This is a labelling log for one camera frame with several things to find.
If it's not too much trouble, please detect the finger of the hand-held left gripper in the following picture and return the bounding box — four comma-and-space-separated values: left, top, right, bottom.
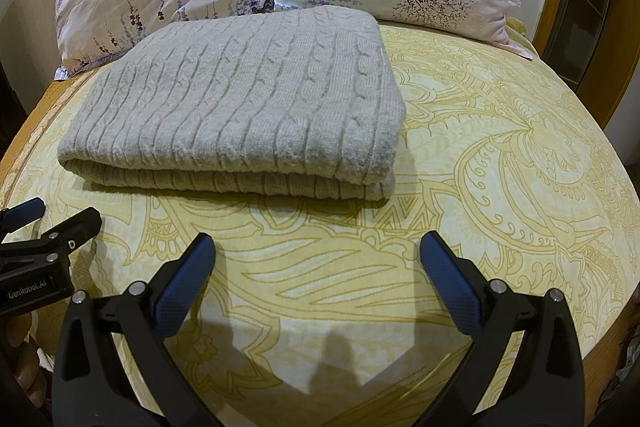
0, 207, 103, 264
0, 197, 46, 232

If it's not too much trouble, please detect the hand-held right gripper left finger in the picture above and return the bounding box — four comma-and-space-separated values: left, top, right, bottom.
52, 232, 222, 427

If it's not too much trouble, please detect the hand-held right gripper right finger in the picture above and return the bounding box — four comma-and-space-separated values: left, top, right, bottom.
414, 231, 586, 427

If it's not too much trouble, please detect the grey cable knit sweater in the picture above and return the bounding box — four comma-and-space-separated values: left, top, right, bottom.
57, 5, 407, 202

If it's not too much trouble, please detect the pale yellow patterned bedsheet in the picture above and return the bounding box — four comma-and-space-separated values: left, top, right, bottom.
0, 19, 640, 427

